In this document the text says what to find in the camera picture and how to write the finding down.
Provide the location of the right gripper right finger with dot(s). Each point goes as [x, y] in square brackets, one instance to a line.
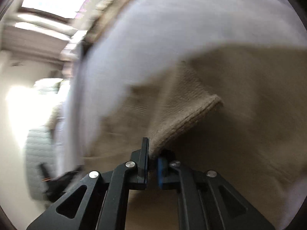
[206, 200]

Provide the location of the lavender embossed bedspread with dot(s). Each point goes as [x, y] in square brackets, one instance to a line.
[150, 35]

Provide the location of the olive brown knit sweater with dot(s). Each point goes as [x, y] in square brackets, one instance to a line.
[238, 110]

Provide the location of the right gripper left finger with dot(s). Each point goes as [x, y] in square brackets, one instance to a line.
[99, 200]

